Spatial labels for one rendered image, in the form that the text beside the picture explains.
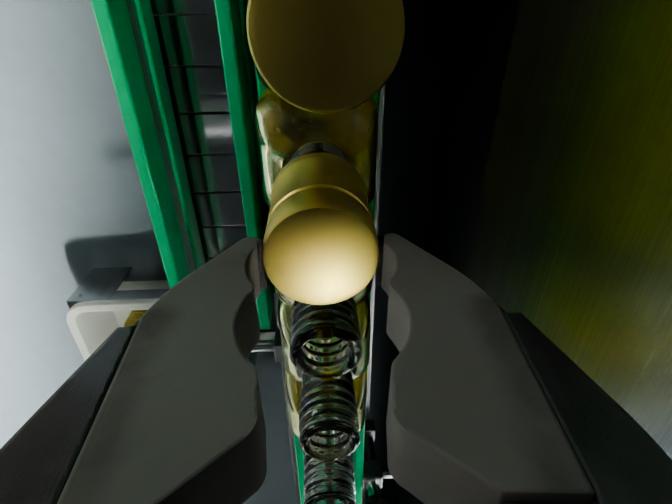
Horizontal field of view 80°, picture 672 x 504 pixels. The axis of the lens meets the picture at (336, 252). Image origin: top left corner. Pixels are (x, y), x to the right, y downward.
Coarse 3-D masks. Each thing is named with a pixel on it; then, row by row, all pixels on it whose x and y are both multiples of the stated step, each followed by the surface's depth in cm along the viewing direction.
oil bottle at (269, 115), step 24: (264, 96) 18; (264, 120) 17; (288, 120) 17; (312, 120) 17; (336, 120) 17; (360, 120) 17; (264, 144) 17; (288, 144) 17; (336, 144) 17; (360, 144) 17; (264, 168) 18; (360, 168) 18; (264, 192) 19
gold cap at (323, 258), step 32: (320, 160) 14; (288, 192) 12; (320, 192) 11; (352, 192) 12; (288, 224) 11; (320, 224) 11; (352, 224) 11; (288, 256) 11; (320, 256) 11; (352, 256) 11; (288, 288) 12; (320, 288) 12; (352, 288) 12
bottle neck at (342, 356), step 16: (304, 304) 17; (336, 304) 17; (352, 304) 18; (304, 320) 16; (320, 320) 16; (336, 320) 16; (352, 320) 16; (304, 336) 16; (320, 336) 16; (336, 336) 16; (352, 336) 16; (304, 352) 17; (320, 352) 18; (336, 352) 17; (352, 352) 16; (304, 368) 16; (320, 368) 17; (336, 368) 17; (352, 368) 17
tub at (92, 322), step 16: (80, 304) 52; (96, 304) 51; (112, 304) 51; (128, 304) 52; (144, 304) 52; (80, 320) 54; (96, 320) 57; (112, 320) 61; (80, 336) 54; (96, 336) 57
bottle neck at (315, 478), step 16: (304, 464) 24; (320, 464) 23; (336, 464) 23; (352, 464) 24; (304, 480) 23; (320, 480) 22; (336, 480) 22; (352, 480) 23; (304, 496) 23; (320, 496) 22; (336, 496) 22; (352, 496) 22
